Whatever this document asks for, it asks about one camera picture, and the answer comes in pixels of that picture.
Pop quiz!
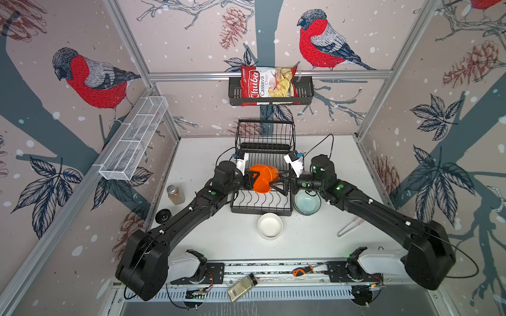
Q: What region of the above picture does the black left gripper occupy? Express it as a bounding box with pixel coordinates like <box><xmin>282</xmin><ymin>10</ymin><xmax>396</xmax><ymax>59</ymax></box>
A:
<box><xmin>225</xmin><ymin>169</ymin><xmax>260</xmax><ymax>196</ymax></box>

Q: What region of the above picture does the orange glass bowl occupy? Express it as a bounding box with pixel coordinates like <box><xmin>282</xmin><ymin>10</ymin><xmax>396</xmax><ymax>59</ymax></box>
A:
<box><xmin>249</xmin><ymin>165</ymin><xmax>279</xmax><ymax>194</ymax></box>

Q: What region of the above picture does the white ceramic bowl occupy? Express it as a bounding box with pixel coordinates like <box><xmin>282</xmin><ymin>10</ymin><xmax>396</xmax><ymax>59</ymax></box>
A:
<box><xmin>257</xmin><ymin>213</ymin><xmax>283</xmax><ymax>240</ymax></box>

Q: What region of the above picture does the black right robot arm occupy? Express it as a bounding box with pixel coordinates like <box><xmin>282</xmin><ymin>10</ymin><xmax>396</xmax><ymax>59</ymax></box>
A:
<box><xmin>269</xmin><ymin>155</ymin><xmax>456</xmax><ymax>290</ymax></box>

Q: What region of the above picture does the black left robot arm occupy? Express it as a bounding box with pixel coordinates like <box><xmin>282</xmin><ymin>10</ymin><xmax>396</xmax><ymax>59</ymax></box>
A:
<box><xmin>115</xmin><ymin>161</ymin><xmax>260</xmax><ymax>301</ymax></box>

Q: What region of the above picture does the light green glazed bowl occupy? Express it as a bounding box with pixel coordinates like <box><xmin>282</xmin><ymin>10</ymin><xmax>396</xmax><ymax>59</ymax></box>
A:
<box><xmin>294</xmin><ymin>190</ymin><xmax>322</xmax><ymax>216</ymax></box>

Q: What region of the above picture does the small jar with brown contents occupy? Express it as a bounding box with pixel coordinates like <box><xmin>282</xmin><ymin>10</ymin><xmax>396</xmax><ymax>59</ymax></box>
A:
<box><xmin>166</xmin><ymin>184</ymin><xmax>185</xmax><ymax>205</ymax></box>

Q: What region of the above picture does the red cassava chips bag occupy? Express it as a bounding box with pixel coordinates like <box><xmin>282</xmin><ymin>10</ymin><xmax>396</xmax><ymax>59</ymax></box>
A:
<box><xmin>241</xmin><ymin>66</ymin><xmax>298</xmax><ymax>99</ymax></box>

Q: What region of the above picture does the beige electronic box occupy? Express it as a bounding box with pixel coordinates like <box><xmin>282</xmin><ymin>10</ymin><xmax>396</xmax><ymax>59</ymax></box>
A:
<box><xmin>227</xmin><ymin>273</ymin><xmax>258</xmax><ymax>302</ymax></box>

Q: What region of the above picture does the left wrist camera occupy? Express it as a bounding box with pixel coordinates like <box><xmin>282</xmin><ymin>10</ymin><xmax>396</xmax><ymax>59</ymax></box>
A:
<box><xmin>234</xmin><ymin>152</ymin><xmax>249</xmax><ymax>175</ymax></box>

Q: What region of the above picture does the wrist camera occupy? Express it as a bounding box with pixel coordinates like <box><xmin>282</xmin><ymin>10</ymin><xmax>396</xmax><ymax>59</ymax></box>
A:
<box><xmin>234</xmin><ymin>152</ymin><xmax>249</xmax><ymax>175</ymax></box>
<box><xmin>283</xmin><ymin>151</ymin><xmax>304</xmax><ymax>178</ymax></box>

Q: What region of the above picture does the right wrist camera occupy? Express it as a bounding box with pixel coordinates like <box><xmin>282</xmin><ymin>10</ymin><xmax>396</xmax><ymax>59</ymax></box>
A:
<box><xmin>283</xmin><ymin>151</ymin><xmax>304</xmax><ymax>178</ymax></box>

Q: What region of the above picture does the black wire dish rack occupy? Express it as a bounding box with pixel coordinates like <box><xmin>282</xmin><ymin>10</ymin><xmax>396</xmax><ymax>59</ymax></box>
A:
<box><xmin>231</xmin><ymin>119</ymin><xmax>296</xmax><ymax>217</ymax></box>

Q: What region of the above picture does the orange handled screwdriver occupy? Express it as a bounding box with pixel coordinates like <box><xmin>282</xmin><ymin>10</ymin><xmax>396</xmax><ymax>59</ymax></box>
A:
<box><xmin>292</xmin><ymin>265</ymin><xmax>314</xmax><ymax>277</ymax></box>

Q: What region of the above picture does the black wall basket shelf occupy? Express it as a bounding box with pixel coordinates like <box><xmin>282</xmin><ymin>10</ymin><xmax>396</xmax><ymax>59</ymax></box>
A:
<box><xmin>229</xmin><ymin>76</ymin><xmax>314</xmax><ymax>106</ymax></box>

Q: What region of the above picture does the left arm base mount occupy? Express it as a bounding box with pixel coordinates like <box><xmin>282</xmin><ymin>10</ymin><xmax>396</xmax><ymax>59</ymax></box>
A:
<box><xmin>167</xmin><ymin>250</ymin><xmax>225</xmax><ymax>285</ymax></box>

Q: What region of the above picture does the white wire wall shelf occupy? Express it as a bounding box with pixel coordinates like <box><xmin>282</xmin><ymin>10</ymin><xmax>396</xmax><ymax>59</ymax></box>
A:
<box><xmin>99</xmin><ymin>96</ymin><xmax>168</xmax><ymax>181</ymax></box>

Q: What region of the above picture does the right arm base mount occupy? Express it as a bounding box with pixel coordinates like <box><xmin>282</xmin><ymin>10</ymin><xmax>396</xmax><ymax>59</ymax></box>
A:
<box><xmin>326</xmin><ymin>247</ymin><xmax>384</xmax><ymax>308</ymax></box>

